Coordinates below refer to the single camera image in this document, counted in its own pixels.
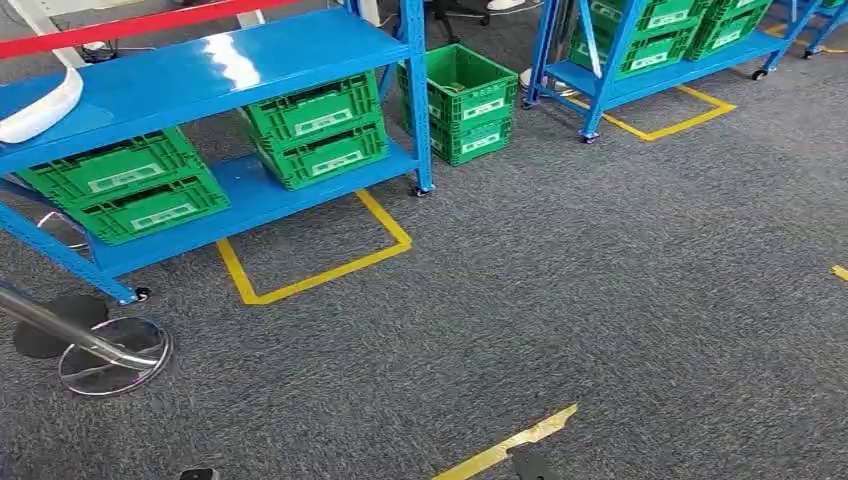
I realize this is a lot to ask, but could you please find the green plastic crate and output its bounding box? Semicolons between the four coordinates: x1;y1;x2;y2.
425;115;515;168
704;0;774;21
397;42;520;134
588;0;705;34
568;23;698;82
16;127;208;211
684;5;771;63
253;119;391;192
62;172;232;248
240;71;384;155

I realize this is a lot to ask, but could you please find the white round object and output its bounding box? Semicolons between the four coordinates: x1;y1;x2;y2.
518;66;572;95

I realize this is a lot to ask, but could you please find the black office chair base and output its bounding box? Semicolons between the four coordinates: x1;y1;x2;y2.
427;0;493;45

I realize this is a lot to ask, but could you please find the black right robot foot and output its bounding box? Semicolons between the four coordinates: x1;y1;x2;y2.
508;448;566;480

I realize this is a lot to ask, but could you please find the blue metal shelf rack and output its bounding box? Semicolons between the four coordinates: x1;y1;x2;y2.
521;0;826;145
0;0;437;306
771;0;848;61

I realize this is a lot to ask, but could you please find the chrome stanchion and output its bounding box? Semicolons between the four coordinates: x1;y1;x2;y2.
0;283;174;399

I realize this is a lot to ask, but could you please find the red barrier belt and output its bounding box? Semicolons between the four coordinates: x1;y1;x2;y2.
0;0;303;61

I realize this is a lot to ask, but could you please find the black box with white label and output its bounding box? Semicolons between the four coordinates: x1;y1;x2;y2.
79;40;119;65

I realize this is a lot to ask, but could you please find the black stanchion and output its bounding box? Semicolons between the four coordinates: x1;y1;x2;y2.
11;293;112;360

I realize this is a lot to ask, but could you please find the white curved car part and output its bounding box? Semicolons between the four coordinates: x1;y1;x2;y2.
0;66;85;146

